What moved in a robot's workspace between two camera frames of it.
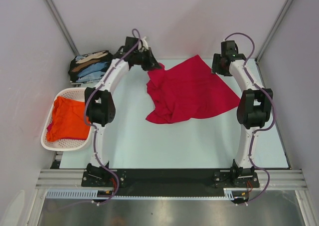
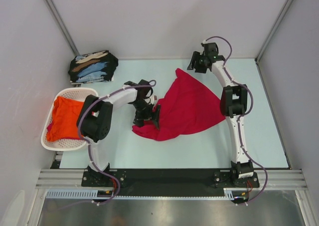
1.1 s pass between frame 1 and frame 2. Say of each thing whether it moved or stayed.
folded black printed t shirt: stayed
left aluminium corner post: stayed
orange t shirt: stayed
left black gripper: moved
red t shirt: moved
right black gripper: moved
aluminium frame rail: stayed
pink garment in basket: stayed
